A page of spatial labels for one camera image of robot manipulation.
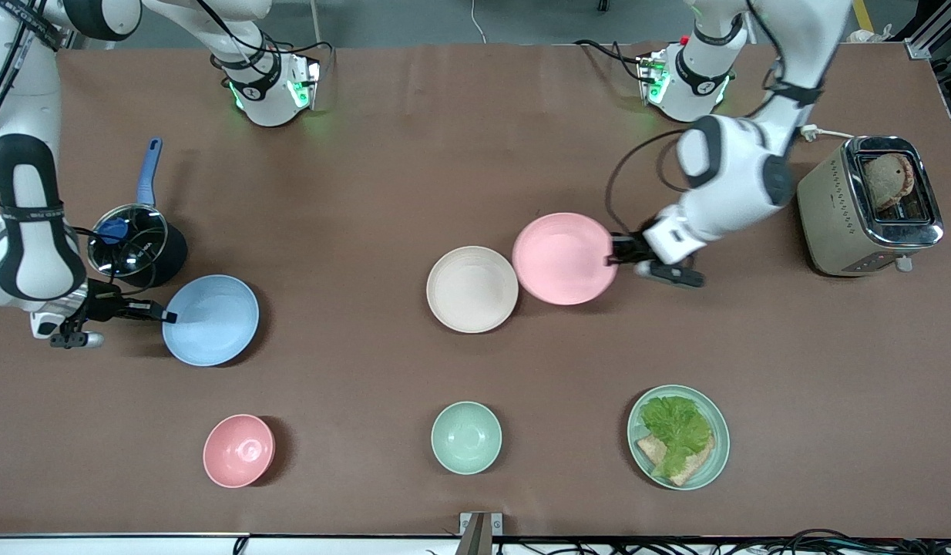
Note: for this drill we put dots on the beige chrome toaster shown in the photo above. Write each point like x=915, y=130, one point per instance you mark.
x=830, y=223

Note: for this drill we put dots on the pink plate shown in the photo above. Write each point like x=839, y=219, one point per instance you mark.
x=564, y=258

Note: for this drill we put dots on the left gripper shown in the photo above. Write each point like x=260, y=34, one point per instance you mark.
x=632, y=250

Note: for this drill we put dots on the small green bowl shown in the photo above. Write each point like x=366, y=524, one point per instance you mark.
x=466, y=438

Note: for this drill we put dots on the grey metal bracket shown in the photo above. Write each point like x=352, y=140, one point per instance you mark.
x=479, y=532

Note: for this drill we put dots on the brown bread slice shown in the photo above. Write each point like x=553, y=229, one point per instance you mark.
x=695, y=467

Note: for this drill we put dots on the green lettuce leaf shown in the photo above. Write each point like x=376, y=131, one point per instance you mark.
x=676, y=428

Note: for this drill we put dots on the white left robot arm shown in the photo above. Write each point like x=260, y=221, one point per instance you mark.
x=734, y=177

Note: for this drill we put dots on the grey connector box green light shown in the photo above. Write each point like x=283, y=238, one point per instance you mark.
x=304, y=85
x=651, y=77

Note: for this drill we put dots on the white power plug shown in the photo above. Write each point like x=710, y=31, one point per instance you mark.
x=811, y=132

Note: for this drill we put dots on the glass lid blue knob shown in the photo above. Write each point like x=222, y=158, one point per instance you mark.
x=136, y=245

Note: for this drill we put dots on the beige plate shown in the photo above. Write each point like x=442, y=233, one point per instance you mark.
x=471, y=290

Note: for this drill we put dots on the small pink bowl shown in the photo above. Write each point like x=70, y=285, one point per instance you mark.
x=238, y=451

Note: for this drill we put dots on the dark toast slice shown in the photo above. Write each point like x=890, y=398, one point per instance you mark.
x=888, y=181

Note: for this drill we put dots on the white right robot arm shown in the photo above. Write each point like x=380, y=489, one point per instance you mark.
x=28, y=254

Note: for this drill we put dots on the light blue plate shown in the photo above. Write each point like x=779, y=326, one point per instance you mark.
x=211, y=320

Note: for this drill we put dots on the green plate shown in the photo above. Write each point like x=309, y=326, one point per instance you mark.
x=718, y=455

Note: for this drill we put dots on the aluminium frame profile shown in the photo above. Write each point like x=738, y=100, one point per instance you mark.
x=934, y=35

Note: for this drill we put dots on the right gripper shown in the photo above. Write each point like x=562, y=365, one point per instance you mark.
x=105, y=303

